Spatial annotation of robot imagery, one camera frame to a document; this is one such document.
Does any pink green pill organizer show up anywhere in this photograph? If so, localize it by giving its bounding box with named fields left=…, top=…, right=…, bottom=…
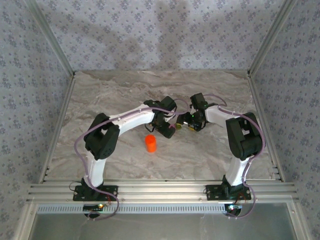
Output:
left=169, top=121, right=185, bottom=131

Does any orange pill bottle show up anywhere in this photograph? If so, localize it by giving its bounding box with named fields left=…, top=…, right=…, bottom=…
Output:
left=145, top=141, right=158, bottom=154

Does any small circuit board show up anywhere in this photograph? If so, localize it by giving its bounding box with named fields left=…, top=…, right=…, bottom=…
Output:
left=224, top=203, right=243, bottom=212
left=83, top=203, right=105, bottom=211

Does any grey metal sheet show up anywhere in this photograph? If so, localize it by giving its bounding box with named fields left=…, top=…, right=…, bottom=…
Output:
left=27, top=202, right=301, bottom=240

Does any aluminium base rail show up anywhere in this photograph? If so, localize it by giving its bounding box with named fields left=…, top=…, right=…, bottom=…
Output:
left=26, top=178, right=300, bottom=203

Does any aluminium side rail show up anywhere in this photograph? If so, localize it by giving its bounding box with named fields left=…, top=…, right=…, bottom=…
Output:
left=246, top=72, right=286, bottom=183
left=37, top=73, right=77, bottom=185

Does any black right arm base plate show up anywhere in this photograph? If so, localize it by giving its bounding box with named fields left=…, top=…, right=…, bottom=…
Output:
left=205, top=184, right=252, bottom=201

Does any grey slotted cable duct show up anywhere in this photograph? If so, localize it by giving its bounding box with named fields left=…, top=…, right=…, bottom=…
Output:
left=36, top=202, right=227, bottom=215

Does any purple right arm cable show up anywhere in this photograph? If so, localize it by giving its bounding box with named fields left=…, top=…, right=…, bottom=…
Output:
left=186, top=93, right=266, bottom=220

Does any aluminium corner post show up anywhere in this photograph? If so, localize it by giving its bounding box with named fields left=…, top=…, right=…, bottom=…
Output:
left=24, top=0, right=77, bottom=77
left=246, top=0, right=300, bottom=77

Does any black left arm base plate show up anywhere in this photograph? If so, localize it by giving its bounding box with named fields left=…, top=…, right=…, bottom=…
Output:
left=72, top=185, right=119, bottom=202

